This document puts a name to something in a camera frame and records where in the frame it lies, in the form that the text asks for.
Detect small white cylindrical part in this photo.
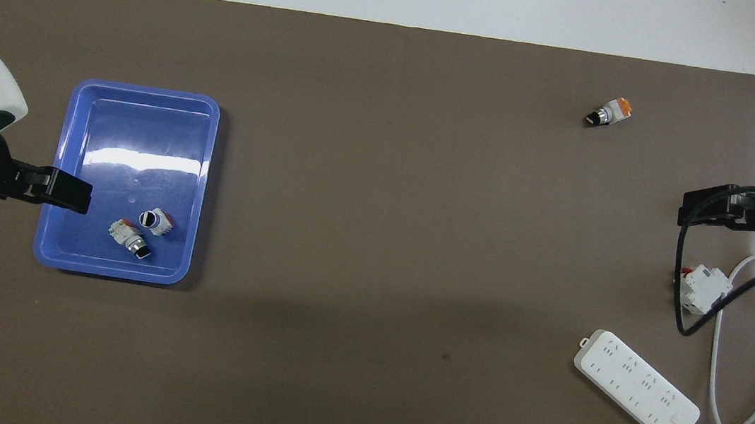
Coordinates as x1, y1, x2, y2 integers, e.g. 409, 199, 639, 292
584, 94, 634, 133

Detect white circuit breaker red levers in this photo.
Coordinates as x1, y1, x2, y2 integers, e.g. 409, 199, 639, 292
674, 262, 735, 319

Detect blue plastic tray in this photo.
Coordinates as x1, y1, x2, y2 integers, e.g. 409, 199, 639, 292
31, 76, 223, 289

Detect white power strip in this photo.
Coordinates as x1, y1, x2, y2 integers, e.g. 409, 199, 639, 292
566, 326, 709, 424

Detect brown table mat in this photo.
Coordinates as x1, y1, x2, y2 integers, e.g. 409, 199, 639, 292
0, 0, 755, 424

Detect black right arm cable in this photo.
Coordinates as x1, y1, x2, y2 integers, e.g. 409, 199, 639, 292
667, 175, 755, 345

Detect rotary switch with green marks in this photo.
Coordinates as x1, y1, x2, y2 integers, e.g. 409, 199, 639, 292
105, 217, 155, 262

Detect rotary switch with red back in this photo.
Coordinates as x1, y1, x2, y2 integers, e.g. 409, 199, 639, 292
137, 206, 177, 239

